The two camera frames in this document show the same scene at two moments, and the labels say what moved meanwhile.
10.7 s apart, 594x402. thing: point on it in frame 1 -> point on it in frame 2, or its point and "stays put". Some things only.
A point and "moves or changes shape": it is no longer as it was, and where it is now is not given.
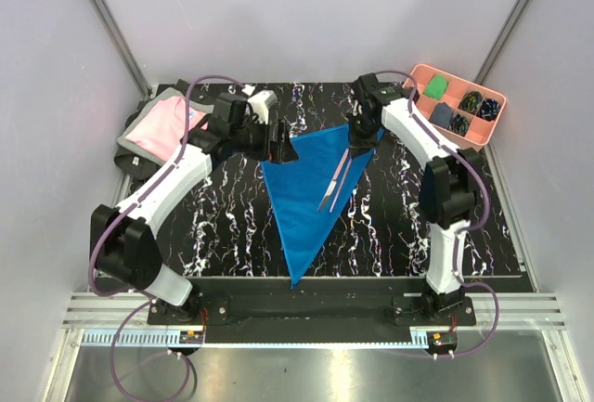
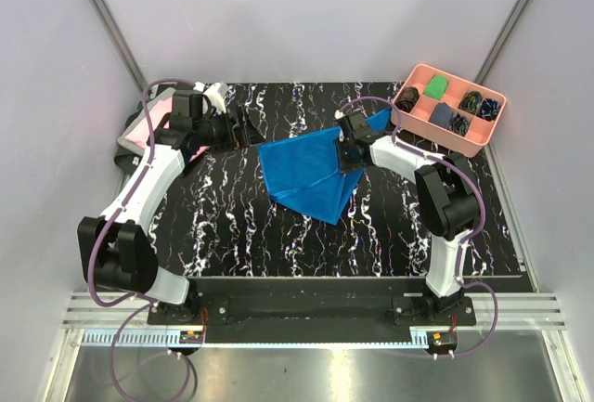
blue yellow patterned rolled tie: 471,102 stays put
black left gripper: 277,151 -> 238,137
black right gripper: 356,144 -> 347,167
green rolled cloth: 436,86 stays put
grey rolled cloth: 441,114 stays put
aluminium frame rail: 109,23 stays put
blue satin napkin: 298,187 moves or changes shape
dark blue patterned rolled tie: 488,109 stays put
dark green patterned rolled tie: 458,124 stays put
